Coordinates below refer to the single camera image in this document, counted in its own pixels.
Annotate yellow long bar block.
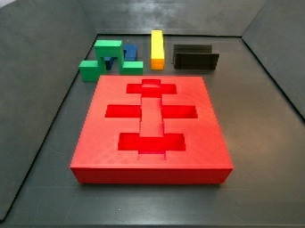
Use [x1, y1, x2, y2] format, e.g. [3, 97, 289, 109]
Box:
[150, 30, 165, 70]

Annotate blue U-shaped block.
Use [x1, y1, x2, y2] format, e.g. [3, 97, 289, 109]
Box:
[103, 45, 137, 70]

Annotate red board with slots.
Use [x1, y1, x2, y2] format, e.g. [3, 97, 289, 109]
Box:
[71, 76, 234, 184]

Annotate green stepped arch block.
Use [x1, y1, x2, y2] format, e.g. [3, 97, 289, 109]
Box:
[79, 40, 145, 82]

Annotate black angle fixture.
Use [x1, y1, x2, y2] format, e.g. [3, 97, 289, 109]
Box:
[173, 45, 220, 70]

